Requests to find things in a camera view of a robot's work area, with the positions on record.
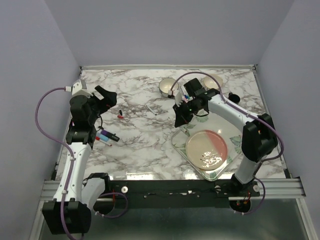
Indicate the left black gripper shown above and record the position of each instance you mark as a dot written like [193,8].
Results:
[109,99]

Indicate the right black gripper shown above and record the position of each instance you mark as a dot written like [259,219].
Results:
[181,119]

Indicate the white pen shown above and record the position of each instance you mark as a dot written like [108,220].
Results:
[151,110]

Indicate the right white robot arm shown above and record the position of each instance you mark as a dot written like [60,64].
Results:
[259,137]

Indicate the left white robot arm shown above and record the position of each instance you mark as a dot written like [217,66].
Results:
[69,211]

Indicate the dark rimmed ceramic bowl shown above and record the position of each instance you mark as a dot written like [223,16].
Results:
[165,86]

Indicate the striped cream bowl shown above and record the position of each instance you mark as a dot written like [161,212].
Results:
[209,83]

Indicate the floral rectangular tray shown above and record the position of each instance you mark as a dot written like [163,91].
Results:
[231,135]

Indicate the red thin marker left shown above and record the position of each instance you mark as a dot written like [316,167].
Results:
[102,141]

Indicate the pink and cream plate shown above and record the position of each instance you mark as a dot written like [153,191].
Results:
[206,150]

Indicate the small black cup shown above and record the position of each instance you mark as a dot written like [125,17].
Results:
[234,98]

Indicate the black mounting base bar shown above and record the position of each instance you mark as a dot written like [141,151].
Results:
[169,194]

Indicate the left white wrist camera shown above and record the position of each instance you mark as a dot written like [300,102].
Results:
[79,88]

